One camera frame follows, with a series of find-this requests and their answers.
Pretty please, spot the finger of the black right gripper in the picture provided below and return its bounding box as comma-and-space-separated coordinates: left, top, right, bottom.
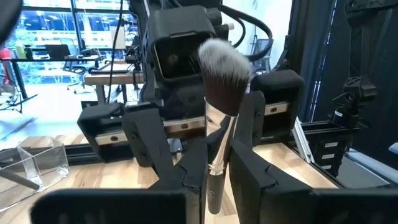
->
121, 107, 175, 188
235, 90, 267, 147

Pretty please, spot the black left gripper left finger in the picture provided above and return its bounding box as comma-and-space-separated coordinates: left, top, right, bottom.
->
30, 138, 209, 224

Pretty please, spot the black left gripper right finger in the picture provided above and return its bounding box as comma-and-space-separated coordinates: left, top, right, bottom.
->
228, 138, 398, 224

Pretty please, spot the angled makeup brush silver ferrule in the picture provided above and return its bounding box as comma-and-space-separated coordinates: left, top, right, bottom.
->
198, 37, 252, 215

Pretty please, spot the clear acrylic organizer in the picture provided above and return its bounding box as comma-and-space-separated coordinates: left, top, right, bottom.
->
0, 136, 70, 213

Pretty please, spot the black curtain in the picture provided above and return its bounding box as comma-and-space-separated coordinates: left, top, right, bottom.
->
288, 0, 398, 169

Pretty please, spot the light wooden desk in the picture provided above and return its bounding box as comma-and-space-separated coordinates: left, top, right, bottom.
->
83, 61, 146, 105

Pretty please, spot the black labelled control box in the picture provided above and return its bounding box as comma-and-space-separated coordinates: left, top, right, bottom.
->
305, 122, 359, 177

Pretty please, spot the black office chair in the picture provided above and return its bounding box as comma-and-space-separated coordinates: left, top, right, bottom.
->
62, 58, 90, 95

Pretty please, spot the white lamp shade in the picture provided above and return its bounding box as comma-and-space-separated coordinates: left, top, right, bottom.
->
109, 26, 127, 51

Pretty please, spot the black laptop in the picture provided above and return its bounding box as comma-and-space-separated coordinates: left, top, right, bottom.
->
44, 44, 73, 60

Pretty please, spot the long black desk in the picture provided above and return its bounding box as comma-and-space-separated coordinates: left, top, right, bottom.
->
0, 54, 105, 101

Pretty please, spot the green bottle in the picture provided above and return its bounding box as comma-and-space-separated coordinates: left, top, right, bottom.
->
15, 44, 34, 60

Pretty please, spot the aluminium frame post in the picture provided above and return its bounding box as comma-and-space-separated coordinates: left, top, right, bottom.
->
291, 117, 315, 165

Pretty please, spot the black camera on bracket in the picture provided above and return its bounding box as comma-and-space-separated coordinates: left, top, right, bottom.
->
328, 75, 377, 129

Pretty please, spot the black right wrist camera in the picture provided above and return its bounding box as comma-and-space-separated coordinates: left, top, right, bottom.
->
148, 4, 219, 83

